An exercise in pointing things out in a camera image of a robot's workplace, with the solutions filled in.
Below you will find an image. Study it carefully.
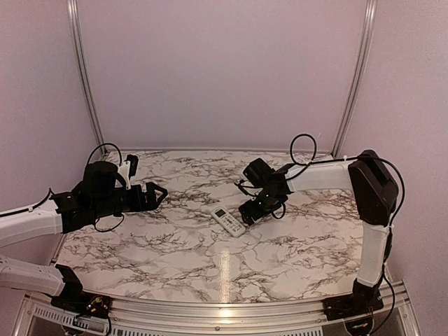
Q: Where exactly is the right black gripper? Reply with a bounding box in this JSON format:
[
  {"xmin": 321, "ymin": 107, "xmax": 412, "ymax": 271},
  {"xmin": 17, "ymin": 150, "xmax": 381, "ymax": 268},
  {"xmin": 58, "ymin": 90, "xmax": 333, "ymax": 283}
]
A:
[{"xmin": 239, "ymin": 189, "xmax": 282, "ymax": 225}]

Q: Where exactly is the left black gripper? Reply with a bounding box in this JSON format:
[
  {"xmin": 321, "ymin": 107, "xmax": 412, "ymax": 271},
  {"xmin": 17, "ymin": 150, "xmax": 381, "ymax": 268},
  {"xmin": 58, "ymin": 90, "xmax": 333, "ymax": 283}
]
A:
[{"xmin": 92, "ymin": 181, "xmax": 167, "ymax": 219}]

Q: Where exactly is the white remote control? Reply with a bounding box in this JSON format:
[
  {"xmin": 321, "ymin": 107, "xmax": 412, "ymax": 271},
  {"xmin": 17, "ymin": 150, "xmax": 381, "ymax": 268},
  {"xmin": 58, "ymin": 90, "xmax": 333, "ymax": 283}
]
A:
[{"xmin": 211, "ymin": 207, "xmax": 246, "ymax": 238}]

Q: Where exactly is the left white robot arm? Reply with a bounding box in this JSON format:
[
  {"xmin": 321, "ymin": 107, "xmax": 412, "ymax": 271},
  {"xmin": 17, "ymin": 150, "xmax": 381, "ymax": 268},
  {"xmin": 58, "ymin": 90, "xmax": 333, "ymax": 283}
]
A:
[{"xmin": 1, "ymin": 161, "xmax": 168, "ymax": 312}]

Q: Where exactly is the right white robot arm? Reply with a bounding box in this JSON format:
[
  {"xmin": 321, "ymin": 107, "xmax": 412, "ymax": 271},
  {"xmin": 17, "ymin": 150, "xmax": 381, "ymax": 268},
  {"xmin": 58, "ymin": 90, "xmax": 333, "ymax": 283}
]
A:
[{"xmin": 239, "ymin": 150, "xmax": 399, "ymax": 314}]

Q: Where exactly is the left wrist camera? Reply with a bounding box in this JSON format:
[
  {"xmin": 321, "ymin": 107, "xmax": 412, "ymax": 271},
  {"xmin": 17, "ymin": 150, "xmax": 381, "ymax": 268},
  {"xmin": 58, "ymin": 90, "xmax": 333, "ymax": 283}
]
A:
[{"xmin": 118, "ymin": 154, "xmax": 139, "ymax": 190}]

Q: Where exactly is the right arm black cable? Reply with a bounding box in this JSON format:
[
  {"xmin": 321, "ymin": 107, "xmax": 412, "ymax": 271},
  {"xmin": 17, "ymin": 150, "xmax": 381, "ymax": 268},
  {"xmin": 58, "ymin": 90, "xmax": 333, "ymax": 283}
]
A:
[{"xmin": 234, "ymin": 133, "xmax": 407, "ymax": 316}]

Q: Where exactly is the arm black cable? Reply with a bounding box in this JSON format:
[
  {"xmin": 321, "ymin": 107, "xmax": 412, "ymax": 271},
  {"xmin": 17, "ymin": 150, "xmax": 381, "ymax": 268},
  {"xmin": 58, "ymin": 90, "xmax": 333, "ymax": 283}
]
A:
[
  {"xmin": 234, "ymin": 133, "xmax": 407, "ymax": 316},
  {"xmin": 27, "ymin": 142, "xmax": 127, "ymax": 234}
]

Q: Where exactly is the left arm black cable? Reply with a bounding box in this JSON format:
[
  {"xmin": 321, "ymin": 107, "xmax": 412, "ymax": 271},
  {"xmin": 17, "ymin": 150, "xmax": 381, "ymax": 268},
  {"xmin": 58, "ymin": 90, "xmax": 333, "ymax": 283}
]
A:
[{"xmin": 27, "ymin": 142, "xmax": 127, "ymax": 234}]

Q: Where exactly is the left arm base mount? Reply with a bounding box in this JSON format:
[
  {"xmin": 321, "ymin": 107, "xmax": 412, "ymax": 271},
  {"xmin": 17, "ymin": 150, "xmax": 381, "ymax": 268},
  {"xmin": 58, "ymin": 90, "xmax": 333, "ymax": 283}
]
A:
[{"xmin": 50, "ymin": 265, "xmax": 112, "ymax": 319}]

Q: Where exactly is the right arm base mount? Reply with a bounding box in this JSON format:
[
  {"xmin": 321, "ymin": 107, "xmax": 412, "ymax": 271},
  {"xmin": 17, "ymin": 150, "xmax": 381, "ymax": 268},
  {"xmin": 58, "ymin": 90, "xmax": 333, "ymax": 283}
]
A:
[{"xmin": 323, "ymin": 279, "xmax": 384, "ymax": 321}]

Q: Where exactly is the front aluminium rail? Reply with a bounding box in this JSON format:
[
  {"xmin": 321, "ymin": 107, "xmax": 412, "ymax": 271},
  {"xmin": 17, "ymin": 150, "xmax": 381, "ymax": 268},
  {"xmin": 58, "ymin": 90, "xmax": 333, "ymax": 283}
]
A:
[{"xmin": 13, "ymin": 282, "xmax": 421, "ymax": 335}]

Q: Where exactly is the left aluminium frame post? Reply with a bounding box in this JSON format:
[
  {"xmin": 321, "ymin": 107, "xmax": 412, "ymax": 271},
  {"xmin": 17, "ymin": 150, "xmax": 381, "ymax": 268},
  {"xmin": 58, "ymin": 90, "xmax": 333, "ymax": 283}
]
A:
[{"xmin": 66, "ymin": 0, "xmax": 104, "ymax": 145}]

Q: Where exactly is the aluminium frame post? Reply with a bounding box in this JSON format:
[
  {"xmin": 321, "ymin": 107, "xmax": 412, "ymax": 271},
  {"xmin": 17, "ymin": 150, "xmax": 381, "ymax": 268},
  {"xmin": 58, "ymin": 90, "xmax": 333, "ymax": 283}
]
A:
[
  {"xmin": 66, "ymin": 0, "xmax": 104, "ymax": 145},
  {"xmin": 330, "ymin": 0, "xmax": 378, "ymax": 157}
]

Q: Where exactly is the right aluminium frame post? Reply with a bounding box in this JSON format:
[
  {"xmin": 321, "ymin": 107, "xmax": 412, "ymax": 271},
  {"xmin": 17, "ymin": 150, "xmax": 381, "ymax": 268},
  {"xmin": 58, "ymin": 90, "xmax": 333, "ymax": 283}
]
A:
[{"xmin": 330, "ymin": 0, "xmax": 378, "ymax": 157}]

